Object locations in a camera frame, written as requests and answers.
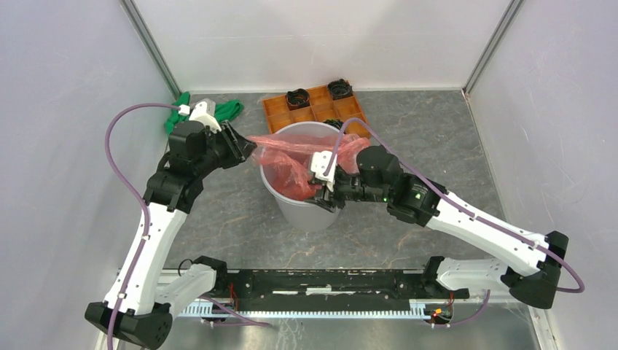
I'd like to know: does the rolled black belt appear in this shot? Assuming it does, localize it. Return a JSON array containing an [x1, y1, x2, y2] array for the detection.
[[326, 79, 353, 101], [285, 88, 310, 111]]

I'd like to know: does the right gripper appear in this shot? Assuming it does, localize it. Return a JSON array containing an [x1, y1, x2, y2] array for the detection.
[[303, 168, 389, 213]]

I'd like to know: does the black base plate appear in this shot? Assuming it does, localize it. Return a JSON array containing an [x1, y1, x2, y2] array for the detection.
[[209, 269, 470, 311]]

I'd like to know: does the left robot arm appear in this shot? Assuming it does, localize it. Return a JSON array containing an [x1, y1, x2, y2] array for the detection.
[[85, 121, 257, 349]]

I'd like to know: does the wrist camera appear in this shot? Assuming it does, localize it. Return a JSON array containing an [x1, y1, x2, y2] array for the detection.
[[179, 98, 222, 133], [308, 150, 337, 192]]

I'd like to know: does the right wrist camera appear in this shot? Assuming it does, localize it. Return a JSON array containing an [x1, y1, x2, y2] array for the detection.
[[308, 150, 337, 192]]

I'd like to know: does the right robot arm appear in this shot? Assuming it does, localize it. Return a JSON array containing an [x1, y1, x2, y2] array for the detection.
[[309, 146, 568, 309]]

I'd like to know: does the rolled black belt left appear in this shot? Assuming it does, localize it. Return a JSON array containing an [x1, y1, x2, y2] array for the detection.
[[285, 88, 310, 111]]

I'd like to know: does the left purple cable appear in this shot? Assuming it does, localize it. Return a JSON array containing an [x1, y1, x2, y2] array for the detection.
[[105, 102, 182, 350]]

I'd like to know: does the rolled black belt right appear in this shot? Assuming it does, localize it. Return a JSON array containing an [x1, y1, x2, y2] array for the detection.
[[326, 79, 353, 101]]

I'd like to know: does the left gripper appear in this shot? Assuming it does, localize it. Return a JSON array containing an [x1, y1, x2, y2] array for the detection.
[[195, 120, 258, 177]]

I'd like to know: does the green cloth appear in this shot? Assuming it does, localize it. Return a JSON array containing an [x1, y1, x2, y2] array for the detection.
[[164, 91, 244, 136]]

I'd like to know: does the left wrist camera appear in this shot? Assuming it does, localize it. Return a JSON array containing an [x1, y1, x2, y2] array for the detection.
[[179, 98, 222, 133]]

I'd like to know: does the red plastic trash bag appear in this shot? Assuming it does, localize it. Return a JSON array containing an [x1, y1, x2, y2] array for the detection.
[[247, 133, 372, 202]]

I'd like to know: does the grey trash bin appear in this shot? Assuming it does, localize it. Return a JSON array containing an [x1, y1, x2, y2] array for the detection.
[[259, 122, 340, 232]]

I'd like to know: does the orange compartment tray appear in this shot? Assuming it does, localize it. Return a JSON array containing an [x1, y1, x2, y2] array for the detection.
[[262, 83, 368, 133]]

